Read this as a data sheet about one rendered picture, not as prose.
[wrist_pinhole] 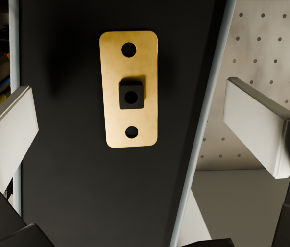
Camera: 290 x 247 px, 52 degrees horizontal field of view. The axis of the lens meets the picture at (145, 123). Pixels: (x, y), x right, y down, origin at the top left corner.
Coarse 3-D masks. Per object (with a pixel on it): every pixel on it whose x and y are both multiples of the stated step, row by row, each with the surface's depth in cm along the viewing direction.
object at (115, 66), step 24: (120, 48) 20; (144, 48) 20; (120, 72) 20; (144, 72) 20; (120, 96) 20; (144, 96) 21; (120, 120) 22; (144, 120) 22; (120, 144) 22; (144, 144) 22
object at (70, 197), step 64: (64, 0) 18; (128, 0) 19; (192, 0) 19; (64, 64) 20; (192, 64) 21; (64, 128) 22; (128, 128) 22; (192, 128) 23; (64, 192) 24; (128, 192) 24
